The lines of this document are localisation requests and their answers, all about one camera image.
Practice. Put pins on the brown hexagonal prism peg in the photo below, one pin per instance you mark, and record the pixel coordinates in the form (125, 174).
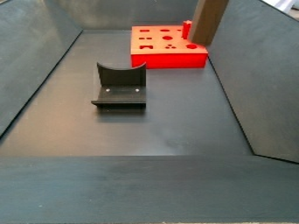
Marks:
(206, 21)

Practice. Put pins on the red shape-sorting board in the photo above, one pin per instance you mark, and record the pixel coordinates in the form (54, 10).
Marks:
(160, 47)

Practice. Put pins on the red star-shaped peg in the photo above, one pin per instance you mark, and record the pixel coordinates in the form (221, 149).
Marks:
(186, 28)

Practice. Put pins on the black curved holder bracket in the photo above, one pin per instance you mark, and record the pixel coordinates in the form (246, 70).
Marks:
(122, 86)

